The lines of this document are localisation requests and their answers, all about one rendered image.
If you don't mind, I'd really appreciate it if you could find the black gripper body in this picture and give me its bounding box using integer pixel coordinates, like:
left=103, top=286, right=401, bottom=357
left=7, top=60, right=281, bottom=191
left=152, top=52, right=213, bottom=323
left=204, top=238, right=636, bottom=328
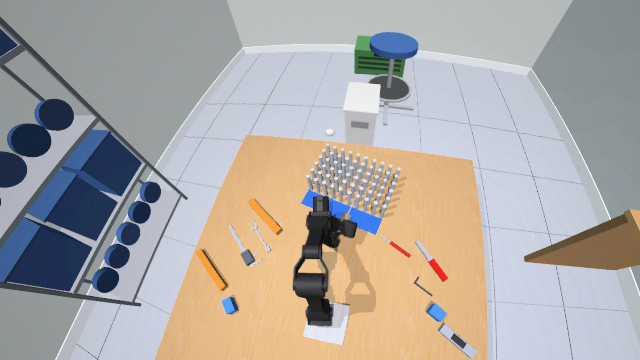
left=329, top=217, right=358, bottom=238

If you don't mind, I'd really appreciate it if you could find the blue flat strip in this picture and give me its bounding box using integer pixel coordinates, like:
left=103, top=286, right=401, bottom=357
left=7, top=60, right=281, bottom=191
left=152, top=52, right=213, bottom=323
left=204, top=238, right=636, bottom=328
left=301, top=190, right=382, bottom=235

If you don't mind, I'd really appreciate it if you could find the orange flat bar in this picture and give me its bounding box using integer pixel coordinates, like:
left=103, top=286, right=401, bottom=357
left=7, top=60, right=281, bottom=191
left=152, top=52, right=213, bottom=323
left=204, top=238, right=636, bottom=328
left=196, top=248, right=228, bottom=291
left=247, top=198, right=282, bottom=235

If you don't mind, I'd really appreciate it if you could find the blue cube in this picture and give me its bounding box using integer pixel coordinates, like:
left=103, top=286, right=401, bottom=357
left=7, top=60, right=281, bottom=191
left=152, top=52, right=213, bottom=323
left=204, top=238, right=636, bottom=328
left=426, top=303, right=447, bottom=322
left=221, top=297, right=238, bottom=315

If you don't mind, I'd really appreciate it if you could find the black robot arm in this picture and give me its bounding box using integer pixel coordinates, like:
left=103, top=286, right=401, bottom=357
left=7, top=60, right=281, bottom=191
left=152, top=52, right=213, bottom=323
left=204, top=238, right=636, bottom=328
left=293, top=196, right=341, bottom=326

